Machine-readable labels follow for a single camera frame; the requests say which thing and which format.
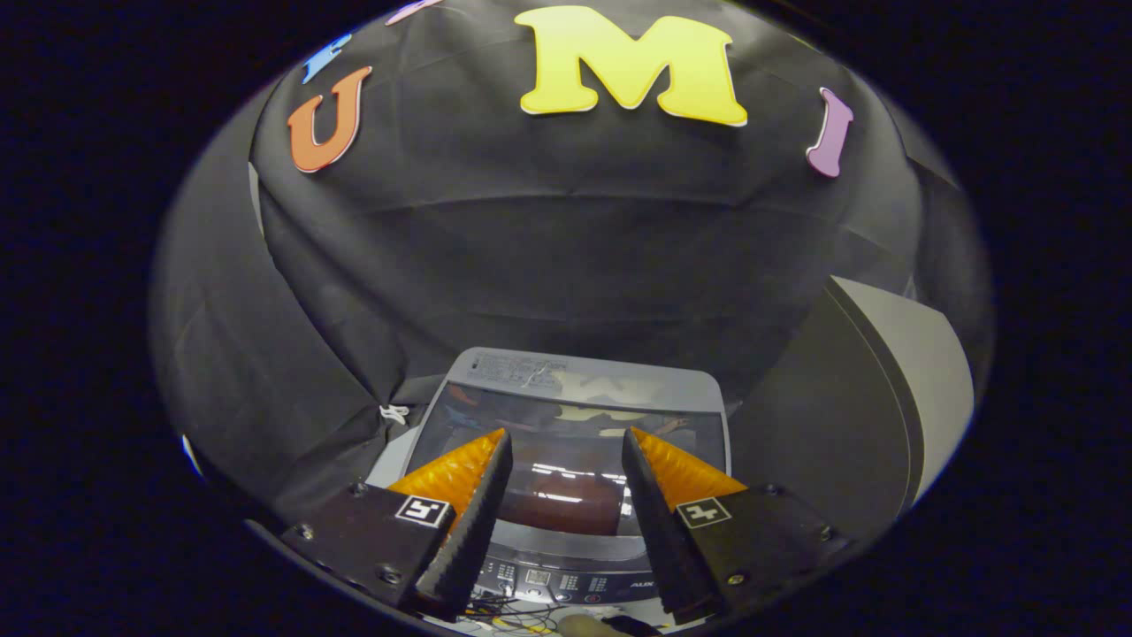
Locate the black backdrop cloth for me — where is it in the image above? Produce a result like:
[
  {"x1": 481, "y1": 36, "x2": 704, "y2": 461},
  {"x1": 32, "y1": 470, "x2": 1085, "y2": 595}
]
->
[{"x1": 149, "y1": 0, "x2": 996, "y2": 523}]

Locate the grey washing machine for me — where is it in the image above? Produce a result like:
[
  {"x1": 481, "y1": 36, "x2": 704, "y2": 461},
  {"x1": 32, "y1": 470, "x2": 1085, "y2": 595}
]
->
[{"x1": 367, "y1": 347, "x2": 735, "y2": 633}]

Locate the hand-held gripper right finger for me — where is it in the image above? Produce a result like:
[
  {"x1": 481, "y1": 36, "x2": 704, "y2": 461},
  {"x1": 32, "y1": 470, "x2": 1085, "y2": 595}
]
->
[{"x1": 622, "y1": 427, "x2": 854, "y2": 625}]

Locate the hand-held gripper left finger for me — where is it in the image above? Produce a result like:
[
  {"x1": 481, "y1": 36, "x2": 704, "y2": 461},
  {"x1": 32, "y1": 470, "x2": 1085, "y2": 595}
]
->
[{"x1": 281, "y1": 429, "x2": 514, "y2": 620}]

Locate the beige cabinet with dark top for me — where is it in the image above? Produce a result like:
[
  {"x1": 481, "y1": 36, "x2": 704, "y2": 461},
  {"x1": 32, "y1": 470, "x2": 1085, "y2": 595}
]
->
[{"x1": 730, "y1": 276, "x2": 975, "y2": 536}]

